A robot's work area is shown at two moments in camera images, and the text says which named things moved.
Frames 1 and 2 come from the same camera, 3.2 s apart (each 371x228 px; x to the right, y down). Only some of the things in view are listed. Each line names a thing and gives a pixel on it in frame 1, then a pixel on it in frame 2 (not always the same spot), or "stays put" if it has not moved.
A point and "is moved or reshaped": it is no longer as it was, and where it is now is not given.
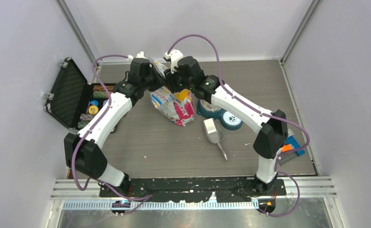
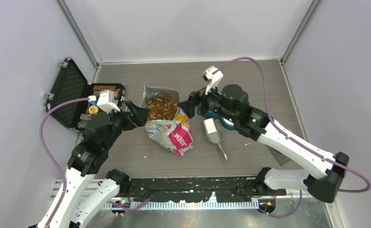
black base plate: (235, 189) stays put
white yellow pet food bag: (176, 105) is moved or reshaped
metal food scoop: (214, 133) stays put
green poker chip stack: (99, 94) stays put
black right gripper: (170, 78) -> (189, 106)
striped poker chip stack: (86, 117) stays put
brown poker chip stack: (100, 88) stays put
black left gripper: (153, 71) -> (138, 117)
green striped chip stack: (81, 124) stays put
